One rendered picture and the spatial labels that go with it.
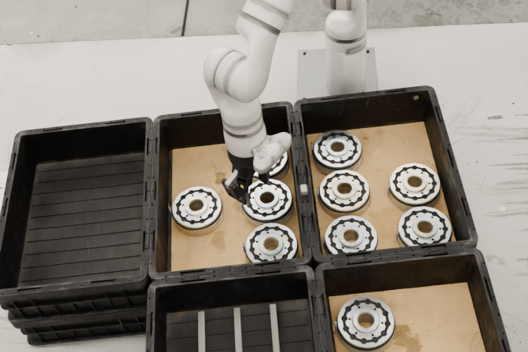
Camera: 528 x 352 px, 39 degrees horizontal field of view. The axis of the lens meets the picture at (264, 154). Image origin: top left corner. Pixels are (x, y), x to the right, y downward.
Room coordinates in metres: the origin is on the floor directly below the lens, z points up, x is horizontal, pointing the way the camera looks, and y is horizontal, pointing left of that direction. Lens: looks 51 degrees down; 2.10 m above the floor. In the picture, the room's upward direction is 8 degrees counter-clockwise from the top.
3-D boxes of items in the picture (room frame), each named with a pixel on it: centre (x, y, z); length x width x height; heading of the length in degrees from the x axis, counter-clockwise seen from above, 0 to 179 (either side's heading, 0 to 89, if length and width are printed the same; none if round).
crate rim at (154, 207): (0.88, 0.08, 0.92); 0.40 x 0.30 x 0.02; 177
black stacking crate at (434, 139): (0.86, -0.22, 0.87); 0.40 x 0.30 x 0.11; 177
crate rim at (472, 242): (0.86, -0.22, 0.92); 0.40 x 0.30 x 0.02; 177
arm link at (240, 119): (0.85, 0.03, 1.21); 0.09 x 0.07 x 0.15; 43
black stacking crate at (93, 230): (0.89, 0.38, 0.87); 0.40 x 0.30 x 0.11; 177
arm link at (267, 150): (0.83, 0.01, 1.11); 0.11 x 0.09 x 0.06; 46
